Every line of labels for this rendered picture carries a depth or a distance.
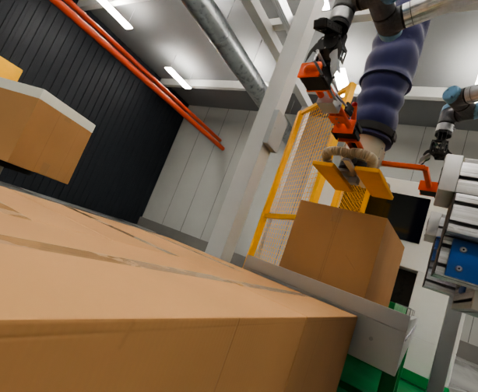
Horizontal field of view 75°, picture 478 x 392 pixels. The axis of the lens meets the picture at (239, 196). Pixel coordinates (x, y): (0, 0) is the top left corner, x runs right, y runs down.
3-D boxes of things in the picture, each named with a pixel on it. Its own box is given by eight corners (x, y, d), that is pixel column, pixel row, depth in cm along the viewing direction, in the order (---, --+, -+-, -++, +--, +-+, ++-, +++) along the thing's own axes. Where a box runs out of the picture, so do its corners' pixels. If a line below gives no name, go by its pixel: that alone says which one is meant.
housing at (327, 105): (321, 113, 113) (325, 103, 114) (339, 113, 109) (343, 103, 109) (314, 103, 108) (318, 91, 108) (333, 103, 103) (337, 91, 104)
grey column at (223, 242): (192, 310, 258) (304, 12, 305) (219, 327, 241) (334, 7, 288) (168, 310, 234) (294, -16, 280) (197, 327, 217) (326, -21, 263)
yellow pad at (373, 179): (371, 196, 153) (374, 187, 154) (392, 200, 147) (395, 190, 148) (353, 169, 127) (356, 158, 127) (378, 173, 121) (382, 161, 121)
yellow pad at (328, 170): (334, 190, 165) (337, 181, 165) (353, 193, 159) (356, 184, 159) (311, 163, 138) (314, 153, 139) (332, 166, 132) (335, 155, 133)
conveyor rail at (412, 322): (406, 334, 299) (412, 315, 302) (412, 337, 296) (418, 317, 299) (380, 366, 111) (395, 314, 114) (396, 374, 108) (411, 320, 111)
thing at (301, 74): (307, 92, 104) (311, 78, 104) (327, 92, 99) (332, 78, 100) (296, 76, 97) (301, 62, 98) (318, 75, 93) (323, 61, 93)
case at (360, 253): (317, 289, 192) (336, 229, 198) (385, 317, 168) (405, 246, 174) (274, 278, 145) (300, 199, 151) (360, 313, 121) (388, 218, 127)
